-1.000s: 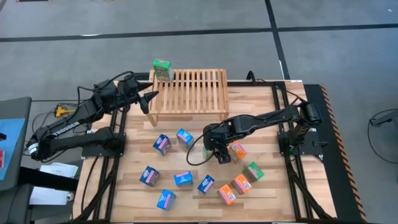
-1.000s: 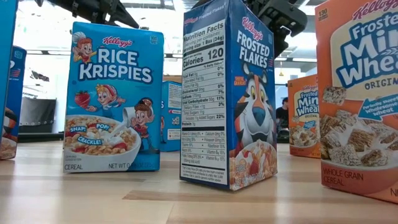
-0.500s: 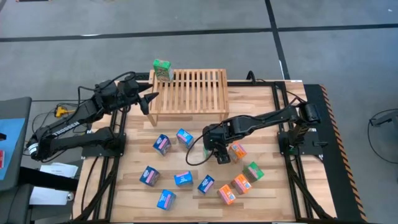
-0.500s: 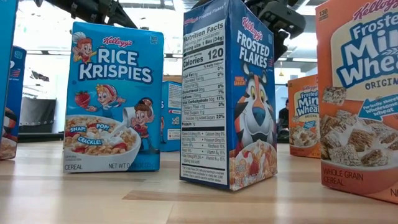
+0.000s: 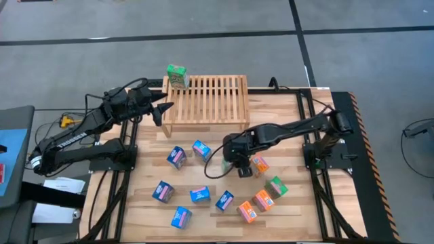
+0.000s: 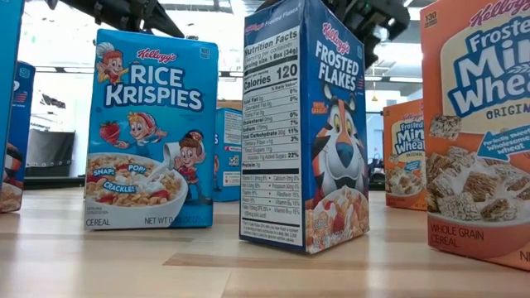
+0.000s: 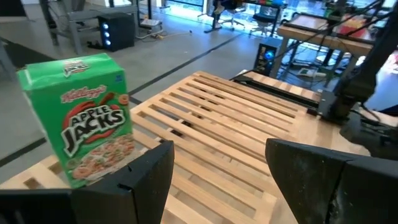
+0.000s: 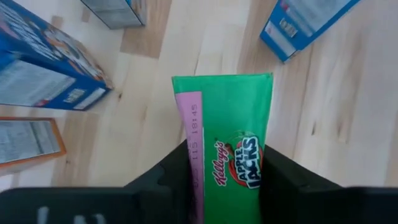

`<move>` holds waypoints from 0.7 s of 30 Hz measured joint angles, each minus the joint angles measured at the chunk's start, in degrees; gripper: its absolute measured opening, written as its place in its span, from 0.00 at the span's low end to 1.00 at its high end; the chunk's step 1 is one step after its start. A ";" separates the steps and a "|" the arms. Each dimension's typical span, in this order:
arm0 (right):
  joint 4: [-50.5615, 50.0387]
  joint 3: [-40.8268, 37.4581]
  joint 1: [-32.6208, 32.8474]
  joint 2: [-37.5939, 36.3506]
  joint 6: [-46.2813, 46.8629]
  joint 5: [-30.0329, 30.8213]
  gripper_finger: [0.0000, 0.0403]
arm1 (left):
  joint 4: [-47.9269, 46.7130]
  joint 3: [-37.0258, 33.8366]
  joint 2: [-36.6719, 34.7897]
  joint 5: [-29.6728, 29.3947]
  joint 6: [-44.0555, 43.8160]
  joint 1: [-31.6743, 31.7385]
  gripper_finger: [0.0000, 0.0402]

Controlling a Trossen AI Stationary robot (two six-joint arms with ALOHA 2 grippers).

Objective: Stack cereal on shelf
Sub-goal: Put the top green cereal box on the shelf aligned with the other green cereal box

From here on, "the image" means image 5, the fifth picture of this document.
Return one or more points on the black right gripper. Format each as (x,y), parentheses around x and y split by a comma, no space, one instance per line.
(240,150)

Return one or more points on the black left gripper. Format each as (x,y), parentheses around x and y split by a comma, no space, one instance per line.
(140,101)

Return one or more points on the Frosted Mini Wheats cereal box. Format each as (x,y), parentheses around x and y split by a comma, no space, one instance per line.
(263,200)
(261,165)
(246,212)

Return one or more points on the Frosted Flakes cereal box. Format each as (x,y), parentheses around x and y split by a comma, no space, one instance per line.
(176,157)
(224,200)
(163,192)

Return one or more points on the Rice Krispies cereal box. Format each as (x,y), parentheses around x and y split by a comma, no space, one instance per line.
(202,150)
(181,217)
(200,194)

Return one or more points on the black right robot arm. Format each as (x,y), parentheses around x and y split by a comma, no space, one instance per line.
(288,128)

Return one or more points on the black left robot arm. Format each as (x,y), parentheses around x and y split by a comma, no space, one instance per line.
(74,135)

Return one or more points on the wooden slatted shelf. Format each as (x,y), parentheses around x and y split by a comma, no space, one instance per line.
(213,101)

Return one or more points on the black power strip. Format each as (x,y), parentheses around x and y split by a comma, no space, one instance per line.
(154,82)

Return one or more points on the yellow power plug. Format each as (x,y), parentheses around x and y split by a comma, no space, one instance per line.
(66,121)

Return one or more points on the white paper sheet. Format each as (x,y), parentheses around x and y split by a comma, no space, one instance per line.
(51,213)
(64,184)

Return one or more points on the small white round object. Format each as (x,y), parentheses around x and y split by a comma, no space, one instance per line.
(76,213)

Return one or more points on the grey cart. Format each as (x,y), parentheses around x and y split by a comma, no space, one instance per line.
(17,118)

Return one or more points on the black cart base bar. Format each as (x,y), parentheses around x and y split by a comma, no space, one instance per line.
(51,198)

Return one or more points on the blue sheet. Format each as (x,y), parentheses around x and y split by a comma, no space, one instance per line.
(12,152)

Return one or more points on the red card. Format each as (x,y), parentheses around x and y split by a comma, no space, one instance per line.
(2,173)

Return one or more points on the grey stand base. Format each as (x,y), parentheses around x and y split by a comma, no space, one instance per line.
(422,128)

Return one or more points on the black metal table frame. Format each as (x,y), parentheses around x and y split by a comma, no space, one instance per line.
(301,101)

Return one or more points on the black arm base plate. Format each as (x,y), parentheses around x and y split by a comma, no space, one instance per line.
(344,164)
(101,166)

